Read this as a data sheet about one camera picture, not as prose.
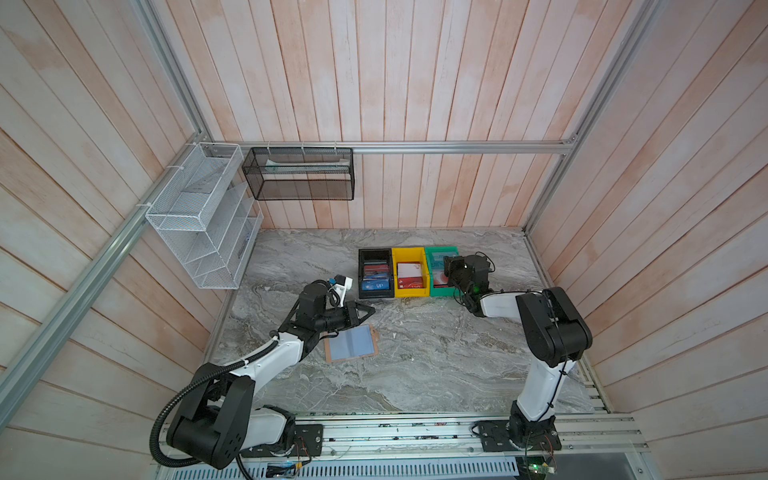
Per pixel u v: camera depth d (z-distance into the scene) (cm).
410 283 103
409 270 105
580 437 75
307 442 73
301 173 104
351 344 89
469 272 78
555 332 52
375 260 109
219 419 41
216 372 45
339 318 75
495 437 73
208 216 71
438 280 103
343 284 79
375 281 102
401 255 106
